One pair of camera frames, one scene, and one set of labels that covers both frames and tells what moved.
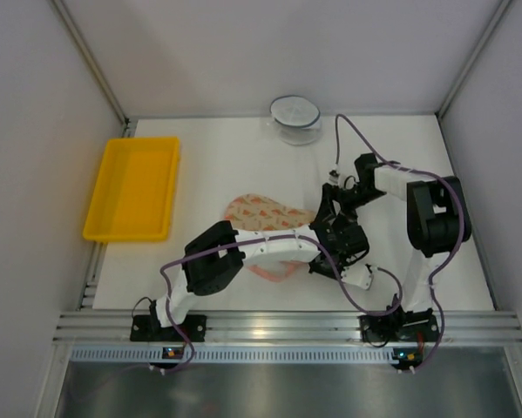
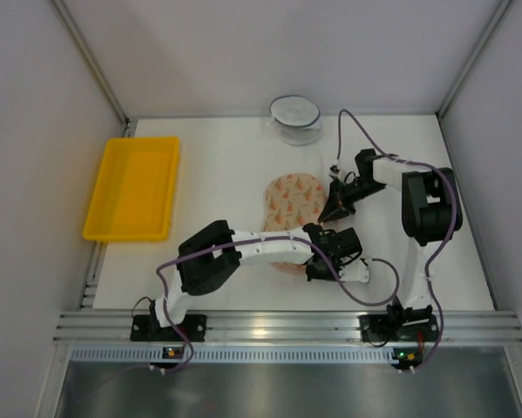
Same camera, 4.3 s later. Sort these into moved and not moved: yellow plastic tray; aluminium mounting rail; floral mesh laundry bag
Moved: floral mesh laundry bag
Not moved: yellow plastic tray; aluminium mounting rail
